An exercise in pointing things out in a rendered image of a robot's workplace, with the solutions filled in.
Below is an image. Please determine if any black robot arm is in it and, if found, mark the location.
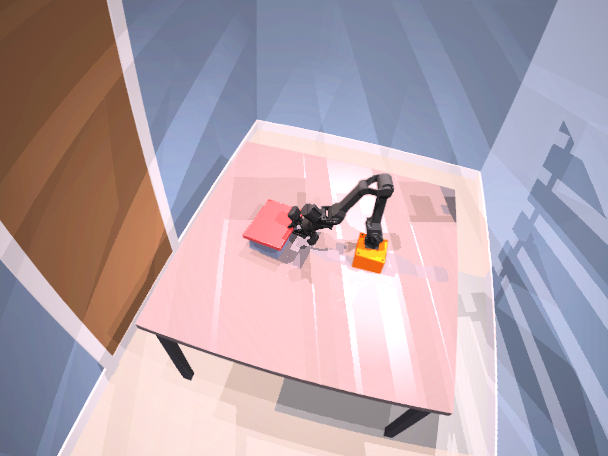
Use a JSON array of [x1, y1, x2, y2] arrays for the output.
[[301, 173, 395, 251]]

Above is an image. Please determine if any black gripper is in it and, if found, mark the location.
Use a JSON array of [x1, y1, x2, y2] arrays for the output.
[[287, 206, 319, 246]]

